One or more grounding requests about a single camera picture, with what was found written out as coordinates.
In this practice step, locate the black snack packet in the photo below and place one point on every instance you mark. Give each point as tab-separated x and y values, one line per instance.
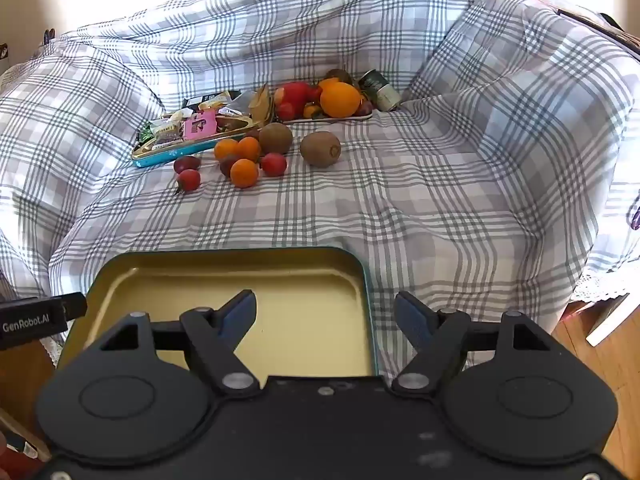
200	101

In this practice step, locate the grey plaid blanket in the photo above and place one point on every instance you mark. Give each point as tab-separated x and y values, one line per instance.
425	200

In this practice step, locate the large orange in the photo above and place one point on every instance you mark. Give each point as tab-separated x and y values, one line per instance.
340	100

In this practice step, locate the small tangerine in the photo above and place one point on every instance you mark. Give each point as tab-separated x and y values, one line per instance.
327	81
249	148
311	110
226	149
244	173

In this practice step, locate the red apple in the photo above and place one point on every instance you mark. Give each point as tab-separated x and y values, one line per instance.
295	94

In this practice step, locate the pink snack packet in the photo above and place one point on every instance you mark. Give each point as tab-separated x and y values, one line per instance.
199	125

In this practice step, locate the teal snack tin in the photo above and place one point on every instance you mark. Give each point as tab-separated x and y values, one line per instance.
165	152

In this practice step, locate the green drink can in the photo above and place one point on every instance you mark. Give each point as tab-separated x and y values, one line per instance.
381	89

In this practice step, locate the brown paper snack bag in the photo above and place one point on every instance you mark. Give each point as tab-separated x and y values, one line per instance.
262	105

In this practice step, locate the white foam tray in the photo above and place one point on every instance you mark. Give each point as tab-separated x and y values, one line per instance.
345	119

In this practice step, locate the silver foil packet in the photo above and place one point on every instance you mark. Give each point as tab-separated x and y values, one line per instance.
240	103

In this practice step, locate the white lace cloth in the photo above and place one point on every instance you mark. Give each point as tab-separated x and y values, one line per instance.
600	285

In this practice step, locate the dark purple round fruit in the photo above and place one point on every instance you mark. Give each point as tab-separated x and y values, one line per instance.
365	107

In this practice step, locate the dark flat object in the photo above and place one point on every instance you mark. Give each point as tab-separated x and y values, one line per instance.
595	22

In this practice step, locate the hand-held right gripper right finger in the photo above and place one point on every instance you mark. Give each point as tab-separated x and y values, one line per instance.
410	317

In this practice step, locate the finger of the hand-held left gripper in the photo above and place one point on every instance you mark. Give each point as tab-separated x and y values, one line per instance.
75	306

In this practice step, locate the green wrapped candies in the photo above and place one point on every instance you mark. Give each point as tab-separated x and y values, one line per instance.
146	131

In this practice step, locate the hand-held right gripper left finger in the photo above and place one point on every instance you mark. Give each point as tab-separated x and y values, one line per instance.
240	317

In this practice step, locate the dark red round fruit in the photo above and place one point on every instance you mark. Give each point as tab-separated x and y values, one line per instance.
187	163

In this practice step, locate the dark plum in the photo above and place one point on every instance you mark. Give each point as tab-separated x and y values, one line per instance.
225	165

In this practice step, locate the brown kiwi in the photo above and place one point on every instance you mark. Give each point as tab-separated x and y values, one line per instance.
320	148
340	75
275	137

